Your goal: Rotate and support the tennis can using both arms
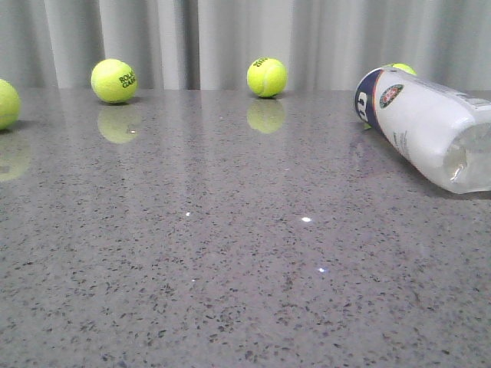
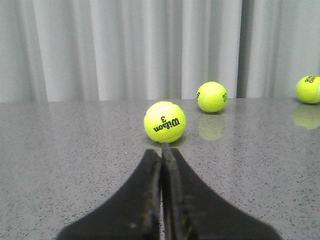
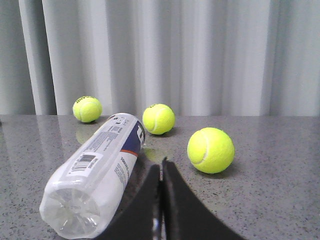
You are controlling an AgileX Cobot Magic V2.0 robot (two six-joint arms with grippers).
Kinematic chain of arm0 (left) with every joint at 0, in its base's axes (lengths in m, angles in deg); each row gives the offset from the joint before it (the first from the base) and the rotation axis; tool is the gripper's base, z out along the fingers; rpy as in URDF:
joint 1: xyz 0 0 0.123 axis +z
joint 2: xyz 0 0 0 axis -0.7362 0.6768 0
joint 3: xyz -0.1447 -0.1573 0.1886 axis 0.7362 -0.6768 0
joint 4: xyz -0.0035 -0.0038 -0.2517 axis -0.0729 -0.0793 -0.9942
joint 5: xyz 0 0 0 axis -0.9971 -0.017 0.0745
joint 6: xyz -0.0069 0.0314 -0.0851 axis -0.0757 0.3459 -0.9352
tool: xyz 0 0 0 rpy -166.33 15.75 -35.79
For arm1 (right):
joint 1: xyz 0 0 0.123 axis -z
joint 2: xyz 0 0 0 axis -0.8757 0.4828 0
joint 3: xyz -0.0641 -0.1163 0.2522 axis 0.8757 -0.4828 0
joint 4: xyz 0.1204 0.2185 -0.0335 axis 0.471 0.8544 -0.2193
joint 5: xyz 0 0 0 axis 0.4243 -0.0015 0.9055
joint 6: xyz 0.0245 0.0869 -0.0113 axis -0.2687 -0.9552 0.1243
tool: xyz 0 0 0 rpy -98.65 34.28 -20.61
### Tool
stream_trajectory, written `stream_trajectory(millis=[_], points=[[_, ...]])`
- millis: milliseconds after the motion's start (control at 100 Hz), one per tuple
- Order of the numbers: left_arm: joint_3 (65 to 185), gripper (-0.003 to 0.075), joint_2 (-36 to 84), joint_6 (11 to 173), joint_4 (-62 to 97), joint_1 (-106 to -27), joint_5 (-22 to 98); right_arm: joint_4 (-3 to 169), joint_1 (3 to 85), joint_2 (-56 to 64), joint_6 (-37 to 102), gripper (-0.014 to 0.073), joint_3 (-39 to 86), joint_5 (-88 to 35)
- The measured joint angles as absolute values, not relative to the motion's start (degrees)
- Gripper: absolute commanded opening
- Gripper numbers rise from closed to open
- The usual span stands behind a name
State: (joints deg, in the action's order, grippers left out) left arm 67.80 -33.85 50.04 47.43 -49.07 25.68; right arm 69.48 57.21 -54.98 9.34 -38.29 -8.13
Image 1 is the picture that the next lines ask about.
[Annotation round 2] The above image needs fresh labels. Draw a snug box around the white blue tennis ball can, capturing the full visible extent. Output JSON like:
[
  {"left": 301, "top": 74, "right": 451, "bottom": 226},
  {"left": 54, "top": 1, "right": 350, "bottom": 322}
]
[{"left": 354, "top": 67, "right": 490, "bottom": 194}]

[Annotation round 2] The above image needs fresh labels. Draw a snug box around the centre yellow tennis ball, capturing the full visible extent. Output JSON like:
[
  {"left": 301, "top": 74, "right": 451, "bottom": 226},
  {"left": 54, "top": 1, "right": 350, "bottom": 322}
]
[{"left": 246, "top": 57, "right": 288, "bottom": 97}]

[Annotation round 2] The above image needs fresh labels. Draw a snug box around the yellow tennis ball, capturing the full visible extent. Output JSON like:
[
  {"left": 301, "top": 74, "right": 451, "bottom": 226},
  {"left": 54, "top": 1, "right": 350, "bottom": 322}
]
[
  {"left": 386, "top": 63, "right": 417, "bottom": 75},
  {"left": 246, "top": 57, "right": 288, "bottom": 97}
]

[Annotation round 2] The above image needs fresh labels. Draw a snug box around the tennis ball with black lettering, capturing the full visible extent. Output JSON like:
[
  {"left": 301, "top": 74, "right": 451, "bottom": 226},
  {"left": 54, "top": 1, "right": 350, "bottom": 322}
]
[{"left": 91, "top": 58, "right": 138, "bottom": 104}]

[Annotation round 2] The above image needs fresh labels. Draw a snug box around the right yellow tennis ball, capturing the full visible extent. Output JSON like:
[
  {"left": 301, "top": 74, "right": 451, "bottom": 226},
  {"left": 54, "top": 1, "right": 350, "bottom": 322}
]
[{"left": 386, "top": 63, "right": 417, "bottom": 75}]

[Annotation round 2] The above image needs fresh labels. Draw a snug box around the far left tennis ball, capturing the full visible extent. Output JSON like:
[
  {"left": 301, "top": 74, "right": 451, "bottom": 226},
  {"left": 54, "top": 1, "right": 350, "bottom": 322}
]
[{"left": 0, "top": 79, "right": 21, "bottom": 130}]

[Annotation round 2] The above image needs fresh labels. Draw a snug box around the grey pleated curtain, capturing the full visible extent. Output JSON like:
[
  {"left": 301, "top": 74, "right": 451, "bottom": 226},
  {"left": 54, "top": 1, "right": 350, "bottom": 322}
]
[{"left": 1, "top": 1, "right": 490, "bottom": 90}]

